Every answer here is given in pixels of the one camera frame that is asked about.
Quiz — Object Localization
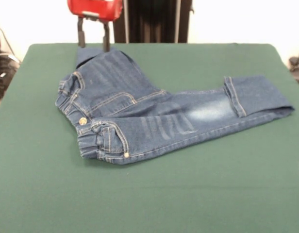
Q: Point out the thin grey cable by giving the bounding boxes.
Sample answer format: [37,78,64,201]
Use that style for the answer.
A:
[0,20,21,65]

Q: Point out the black floor device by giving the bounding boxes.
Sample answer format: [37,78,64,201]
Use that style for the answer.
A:
[288,56,299,92]

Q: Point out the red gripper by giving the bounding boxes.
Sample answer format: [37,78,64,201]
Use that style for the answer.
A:
[66,0,123,52]

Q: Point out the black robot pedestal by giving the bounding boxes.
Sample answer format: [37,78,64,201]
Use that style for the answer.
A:
[113,0,195,44]

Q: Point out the dark green table cloth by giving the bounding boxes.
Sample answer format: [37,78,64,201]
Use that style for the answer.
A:
[0,43,299,233]

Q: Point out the blue denim jeans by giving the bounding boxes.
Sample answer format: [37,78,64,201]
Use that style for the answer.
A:
[54,46,295,166]

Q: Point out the black equipment pile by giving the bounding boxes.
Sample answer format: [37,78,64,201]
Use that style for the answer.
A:
[0,35,20,100]

